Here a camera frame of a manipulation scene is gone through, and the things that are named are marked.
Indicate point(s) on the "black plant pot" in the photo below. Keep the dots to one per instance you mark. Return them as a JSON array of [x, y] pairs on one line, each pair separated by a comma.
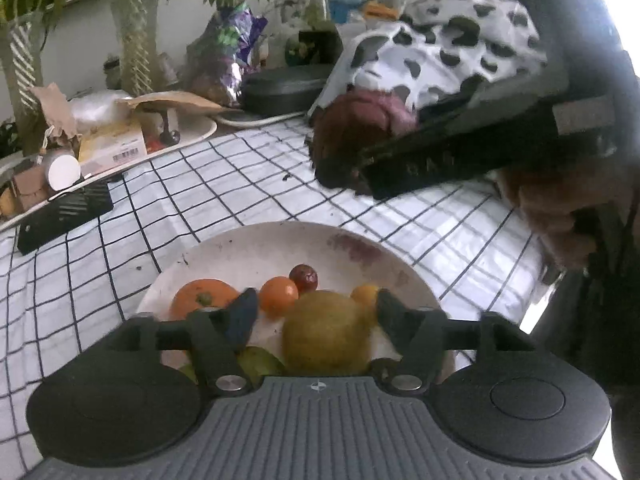
[[320, 47]]

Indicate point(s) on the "purple foil bag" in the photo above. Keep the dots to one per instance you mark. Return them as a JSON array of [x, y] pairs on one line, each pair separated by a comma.
[[225, 45]]

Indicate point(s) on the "white round plate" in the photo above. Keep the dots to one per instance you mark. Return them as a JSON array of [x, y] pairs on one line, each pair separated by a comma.
[[250, 250]]

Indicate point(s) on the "yellow-green pear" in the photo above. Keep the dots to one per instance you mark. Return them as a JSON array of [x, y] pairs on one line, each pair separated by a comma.
[[325, 332]]

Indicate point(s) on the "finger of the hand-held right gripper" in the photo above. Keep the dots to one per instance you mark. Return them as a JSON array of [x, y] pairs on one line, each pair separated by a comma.
[[500, 95], [450, 160]]

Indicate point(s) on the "large dark red fruit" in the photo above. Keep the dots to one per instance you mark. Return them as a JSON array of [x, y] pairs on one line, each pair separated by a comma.
[[350, 127]]

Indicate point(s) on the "green mango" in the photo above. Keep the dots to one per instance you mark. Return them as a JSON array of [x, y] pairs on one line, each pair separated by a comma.
[[257, 362]]

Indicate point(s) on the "clear bubble wrap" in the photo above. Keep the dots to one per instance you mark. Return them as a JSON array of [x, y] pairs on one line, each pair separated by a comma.
[[95, 105]]

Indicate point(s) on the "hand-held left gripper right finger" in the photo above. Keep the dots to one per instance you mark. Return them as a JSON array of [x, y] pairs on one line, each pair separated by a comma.
[[392, 317]]

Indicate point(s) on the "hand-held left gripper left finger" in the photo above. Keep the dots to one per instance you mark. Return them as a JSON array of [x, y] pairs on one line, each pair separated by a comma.
[[245, 314]]

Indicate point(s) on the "blue plastic container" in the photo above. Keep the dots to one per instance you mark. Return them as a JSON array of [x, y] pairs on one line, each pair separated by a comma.
[[345, 2]]

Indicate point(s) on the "yellow cardboard box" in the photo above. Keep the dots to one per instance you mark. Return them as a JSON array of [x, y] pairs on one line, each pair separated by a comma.
[[110, 145]]

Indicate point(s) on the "small orange tangerine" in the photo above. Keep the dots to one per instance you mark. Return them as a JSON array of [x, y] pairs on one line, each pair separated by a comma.
[[277, 295]]

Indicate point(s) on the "black power bank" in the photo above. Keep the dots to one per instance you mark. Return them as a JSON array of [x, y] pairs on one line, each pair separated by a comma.
[[65, 212]]

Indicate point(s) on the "braided trunk money tree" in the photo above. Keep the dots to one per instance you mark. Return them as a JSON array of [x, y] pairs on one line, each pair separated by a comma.
[[135, 40], [22, 70]]

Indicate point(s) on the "person's right hand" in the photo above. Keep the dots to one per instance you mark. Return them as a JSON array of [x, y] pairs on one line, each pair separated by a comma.
[[545, 210]]

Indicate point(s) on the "tan rounded object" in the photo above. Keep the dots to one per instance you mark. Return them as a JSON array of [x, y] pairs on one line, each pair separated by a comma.
[[6, 205]]

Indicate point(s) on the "tiny yellow-orange kumquat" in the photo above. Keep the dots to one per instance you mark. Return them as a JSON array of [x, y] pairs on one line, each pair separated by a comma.
[[364, 296]]

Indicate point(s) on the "black checked white tablecloth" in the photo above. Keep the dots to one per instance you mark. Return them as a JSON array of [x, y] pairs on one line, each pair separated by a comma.
[[450, 240]]

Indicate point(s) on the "flat brown paper bag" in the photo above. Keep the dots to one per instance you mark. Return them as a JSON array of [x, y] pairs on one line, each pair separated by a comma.
[[170, 100]]

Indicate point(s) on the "white cylinder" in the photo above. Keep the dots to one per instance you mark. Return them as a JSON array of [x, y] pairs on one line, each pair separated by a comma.
[[65, 172]]

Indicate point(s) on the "small black round object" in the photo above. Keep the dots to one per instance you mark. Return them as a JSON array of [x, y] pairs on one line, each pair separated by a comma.
[[172, 137]]

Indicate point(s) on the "white oval dish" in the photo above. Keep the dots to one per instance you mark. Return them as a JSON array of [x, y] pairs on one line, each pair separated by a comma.
[[240, 121]]

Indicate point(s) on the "black spotted white cloth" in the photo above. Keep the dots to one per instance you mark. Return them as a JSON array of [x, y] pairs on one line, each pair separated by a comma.
[[425, 50]]

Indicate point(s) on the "small grey capped bottle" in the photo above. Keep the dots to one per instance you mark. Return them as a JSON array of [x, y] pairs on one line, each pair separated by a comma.
[[112, 72]]

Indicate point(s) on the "white rectangular tray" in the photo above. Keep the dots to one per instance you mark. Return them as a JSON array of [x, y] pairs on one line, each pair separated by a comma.
[[195, 132]]

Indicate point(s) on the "black round lidded container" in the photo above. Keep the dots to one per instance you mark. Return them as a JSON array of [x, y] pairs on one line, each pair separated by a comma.
[[280, 90]]

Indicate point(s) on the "dark passion fruit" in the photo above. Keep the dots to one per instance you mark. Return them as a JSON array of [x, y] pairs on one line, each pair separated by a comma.
[[303, 277]]

